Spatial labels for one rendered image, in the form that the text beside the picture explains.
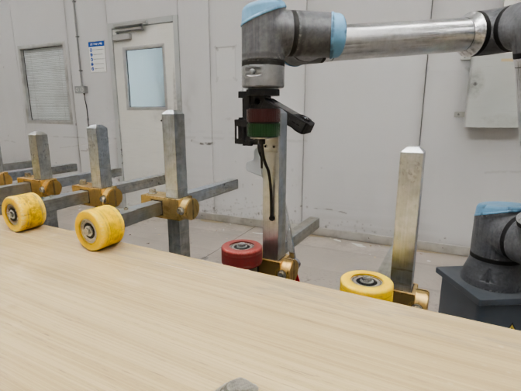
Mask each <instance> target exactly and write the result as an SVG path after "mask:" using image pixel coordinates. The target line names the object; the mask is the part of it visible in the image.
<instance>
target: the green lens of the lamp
mask: <svg viewBox="0 0 521 391"><path fill-rule="evenodd" d="M247 136H249V137H279V136H280V123H275V124H252V123H247Z"/></svg>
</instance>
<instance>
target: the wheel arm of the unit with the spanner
mask: <svg viewBox="0 0 521 391"><path fill-rule="evenodd" d="M318 228H319V218H317V217H309V218H308V219H306V220H304V221H303V222H301V223H300V224H299V225H297V226H296V227H294V228H292V238H293V243H294V247H295V246H296V245H298V244H299V243H300V242H302V241H303V240H304V239H306V238H307V237H308V236H309V235H310V234H312V233H313V232H314V231H315V230H317V229H318ZM288 252H289V250H288V244H287V240H286V236H285V253H286V254H287V253H288ZM247 270H250V271H253V272H257V267H256V268H252V269H247Z"/></svg>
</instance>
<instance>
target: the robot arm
mask: <svg viewBox="0 0 521 391"><path fill-rule="evenodd" d="M286 7H287V5H286V4H285V2H283V1H282V0H259V1H255V2H251V3H249V4H247V5H245V6H244V7H243V10H242V21H241V24H240V27H241V30H242V87H243V88H248V89H247V91H246V92H238V98H242V103H243V117H239V119H235V120H234V124H235V144H242V145H243V146H253V145H257V148H256V149H255V151H254V159H253V160H251V161H248V162H247V163H246V169H247V170H248V171H249V172H251V173H253V174H255V175H259V176H261V177H262V178H263V159H262V155H261V145H260V144H259V139H250V137H249V136H247V123H248V122H247V109H249V108H279V109H283V110H284V111H286V113H287V125H288V126H290V127H291V128H292V129H293V130H294V131H296V132H297V133H300V134H307V133H311V131H312V128H313V127H314V125H315V123H314V122H313V121H312V120H311V119H310V118H309V117H307V116H304V115H301V114H299V113H297V112H296V111H294V110H293V109H290V108H288V107H287V106H285V105H283V104H282V103H280V102H278V101H277V100H275V99H272V98H271V96H280V90H279V89H278V88H284V86H285V64H286V65H288V66H291V67H298V66H301V65H302V64H319V63H324V62H329V61H348V60H360V59H370V58H380V57H401V56H411V55H422V54H441V53H453V52H458V53H459V54H460V55H461V56H462V57H477V56H485V55H491V54H502V53H508V52H512V58H513V61H514V64H515V76H516V100H517V112H518V124H519V149H520V160H521V2H518V3H516V4H513V5H507V6H504V7H500V8H496V9H488V10H481V11H472V12H468V13H466V14H465V15H464V16H463V17H462V18H456V19H428V20H413V21H398V22H370V23H354V24H347V22H346V20H345V17H344V16H343V14H341V13H337V12H333V11H332V12H316V11H303V10H290V9H286ZM237 126H238V139H237V138H236V127H237ZM461 278H462V279H463V280H464V281H465V282H466V283H468V284H470V285H472V286H475V287H477V288H479V289H483V290H487V291H490V292H499V293H518V292H521V203H517V202H499V201H491V202H480V203H479V204H477V206H476V210H475V214H474V223H473V230H472V236H471V247H470V254H469V256H468V258H467V260H466V262H465V263H464V265H463V266H462V268H461Z"/></svg>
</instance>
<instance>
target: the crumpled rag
mask: <svg viewBox="0 0 521 391"><path fill-rule="evenodd" d="M258 389H259V388H258V386H257V385H256V384H254V383H252V382H250V381H249V380H247V379H245V378H243V377H238V378H236V379H233V380H230V381H229V382H226V383H224V384H223V385H222V386H220V387H219V388H218V389H215V390H214V391H259V390H258Z"/></svg>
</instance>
